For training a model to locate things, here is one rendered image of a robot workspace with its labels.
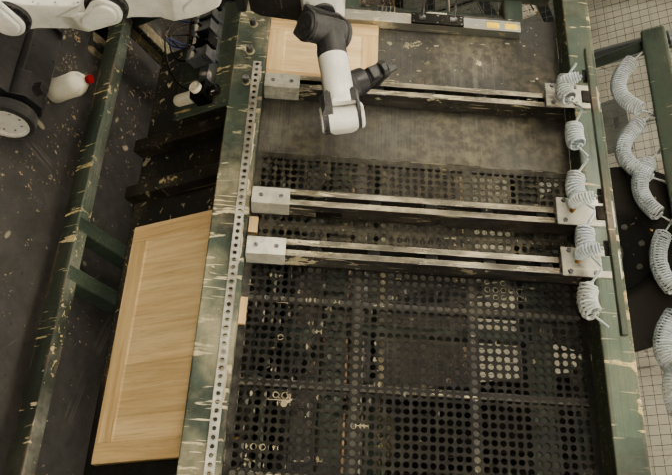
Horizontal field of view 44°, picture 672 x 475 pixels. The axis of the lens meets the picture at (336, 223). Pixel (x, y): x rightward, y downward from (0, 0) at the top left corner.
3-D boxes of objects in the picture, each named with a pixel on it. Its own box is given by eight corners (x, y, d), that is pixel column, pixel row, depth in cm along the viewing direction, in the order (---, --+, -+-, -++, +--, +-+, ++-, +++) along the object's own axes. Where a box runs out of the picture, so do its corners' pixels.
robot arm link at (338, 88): (366, 114, 237) (354, 47, 244) (321, 121, 236) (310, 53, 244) (365, 132, 248) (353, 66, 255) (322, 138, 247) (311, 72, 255)
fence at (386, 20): (272, 10, 318) (272, 2, 315) (517, 29, 321) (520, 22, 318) (271, 20, 316) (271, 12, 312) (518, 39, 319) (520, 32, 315)
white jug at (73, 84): (46, 74, 327) (85, 60, 319) (64, 88, 335) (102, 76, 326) (41, 94, 322) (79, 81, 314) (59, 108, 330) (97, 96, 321)
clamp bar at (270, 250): (248, 240, 270) (245, 203, 249) (607, 264, 273) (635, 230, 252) (245, 267, 265) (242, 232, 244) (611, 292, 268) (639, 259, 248)
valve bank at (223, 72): (169, -8, 313) (222, -27, 303) (191, 17, 324) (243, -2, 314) (148, 98, 288) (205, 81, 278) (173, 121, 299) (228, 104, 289)
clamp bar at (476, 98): (266, 80, 302) (265, 35, 281) (587, 104, 305) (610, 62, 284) (263, 102, 297) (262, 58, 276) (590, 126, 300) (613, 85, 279)
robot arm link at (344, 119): (352, 113, 262) (361, 141, 246) (320, 118, 262) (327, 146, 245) (349, 82, 256) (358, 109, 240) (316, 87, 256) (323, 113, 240)
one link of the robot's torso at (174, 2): (74, -1, 263) (213, -18, 254) (84, -41, 272) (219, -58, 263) (95, 32, 276) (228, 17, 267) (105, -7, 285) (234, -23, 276)
